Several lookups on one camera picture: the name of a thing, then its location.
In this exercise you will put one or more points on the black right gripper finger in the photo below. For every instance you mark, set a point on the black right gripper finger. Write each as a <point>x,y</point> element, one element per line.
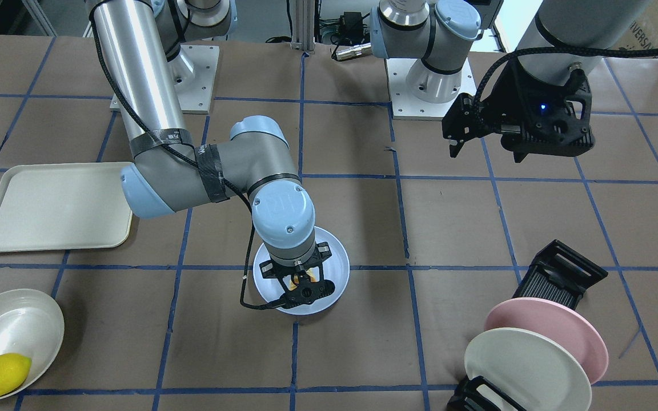
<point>312,270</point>
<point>274,280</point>

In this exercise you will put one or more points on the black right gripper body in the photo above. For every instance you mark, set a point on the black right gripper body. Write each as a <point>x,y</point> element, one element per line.
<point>324,252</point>

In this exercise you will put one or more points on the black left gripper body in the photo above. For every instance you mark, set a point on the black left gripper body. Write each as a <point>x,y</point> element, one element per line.
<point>506,94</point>

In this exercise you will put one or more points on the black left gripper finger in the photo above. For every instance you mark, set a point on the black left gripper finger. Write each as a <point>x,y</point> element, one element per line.
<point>519,153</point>
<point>463,123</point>

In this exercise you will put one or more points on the sliced bread loaf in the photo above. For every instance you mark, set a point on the sliced bread loaf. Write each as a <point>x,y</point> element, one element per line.
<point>294,280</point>

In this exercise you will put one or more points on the light blue plate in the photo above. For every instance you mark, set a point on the light blue plate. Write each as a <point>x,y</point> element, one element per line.
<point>336,269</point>

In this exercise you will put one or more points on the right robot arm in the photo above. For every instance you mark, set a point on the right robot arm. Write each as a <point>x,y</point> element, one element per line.
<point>171,173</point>

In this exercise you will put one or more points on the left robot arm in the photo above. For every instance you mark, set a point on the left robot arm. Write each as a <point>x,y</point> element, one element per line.
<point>562,35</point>

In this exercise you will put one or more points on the pink plate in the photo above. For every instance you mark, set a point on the pink plate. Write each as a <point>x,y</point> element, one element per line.
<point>559,323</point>

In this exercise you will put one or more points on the cream plate in rack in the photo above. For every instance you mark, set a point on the cream plate in rack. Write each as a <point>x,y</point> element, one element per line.
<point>530,368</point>

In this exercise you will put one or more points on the cream round plate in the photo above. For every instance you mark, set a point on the cream round plate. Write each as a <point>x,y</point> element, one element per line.
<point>31,325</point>

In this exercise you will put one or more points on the silver metal cylinder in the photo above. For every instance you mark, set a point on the silver metal cylinder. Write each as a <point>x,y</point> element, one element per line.
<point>355,51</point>

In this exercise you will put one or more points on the black dish rack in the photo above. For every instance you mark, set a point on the black dish rack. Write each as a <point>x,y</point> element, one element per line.
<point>557,273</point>

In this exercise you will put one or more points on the black power adapter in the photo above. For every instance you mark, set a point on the black power adapter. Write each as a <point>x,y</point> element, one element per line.
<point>350,21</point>

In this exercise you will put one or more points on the cream rectangular tray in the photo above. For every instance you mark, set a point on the cream rectangular tray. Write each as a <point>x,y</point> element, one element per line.
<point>63,206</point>

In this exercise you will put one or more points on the yellow lemon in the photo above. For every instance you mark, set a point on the yellow lemon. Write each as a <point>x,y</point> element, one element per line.
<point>14,370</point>

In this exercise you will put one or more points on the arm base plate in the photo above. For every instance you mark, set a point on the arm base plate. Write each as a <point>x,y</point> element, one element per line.
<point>197,80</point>
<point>417,93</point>

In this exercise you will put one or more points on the aluminium frame post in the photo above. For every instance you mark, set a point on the aluminium frame post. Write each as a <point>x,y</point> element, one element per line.
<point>304,22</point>

